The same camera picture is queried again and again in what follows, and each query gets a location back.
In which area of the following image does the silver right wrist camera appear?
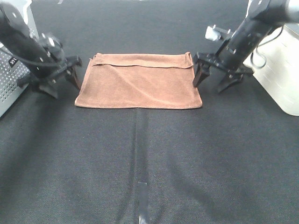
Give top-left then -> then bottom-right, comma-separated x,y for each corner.
205,25 -> 233,42

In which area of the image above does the brown microfibre towel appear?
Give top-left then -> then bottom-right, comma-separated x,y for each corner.
75,52 -> 203,110

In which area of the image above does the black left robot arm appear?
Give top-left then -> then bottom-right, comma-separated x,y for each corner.
0,2 -> 82,98

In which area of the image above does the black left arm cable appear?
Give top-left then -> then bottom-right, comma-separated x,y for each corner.
9,49 -> 66,67

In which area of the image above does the pale blue woven-pattern bin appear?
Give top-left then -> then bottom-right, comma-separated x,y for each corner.
244,23 -> 299,116

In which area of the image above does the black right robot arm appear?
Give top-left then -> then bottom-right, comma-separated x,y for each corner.
192,0 -> 299,92

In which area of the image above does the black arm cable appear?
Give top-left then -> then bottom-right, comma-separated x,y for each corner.
9,49 -> 66,67
251,25 -> 285,69

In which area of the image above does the black tablecloth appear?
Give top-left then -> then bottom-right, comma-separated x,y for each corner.
0,0 -> 299,224

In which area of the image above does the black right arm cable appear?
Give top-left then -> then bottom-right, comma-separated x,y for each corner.
251,25 -> 285,69

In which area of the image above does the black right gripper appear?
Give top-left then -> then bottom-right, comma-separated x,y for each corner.
192,52 -> 254,93

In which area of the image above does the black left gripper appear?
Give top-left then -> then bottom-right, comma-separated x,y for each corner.
17,56 -> 82,98

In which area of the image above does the grey perforated plastic basket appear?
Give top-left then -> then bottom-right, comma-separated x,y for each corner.
0,0 -> 38,116

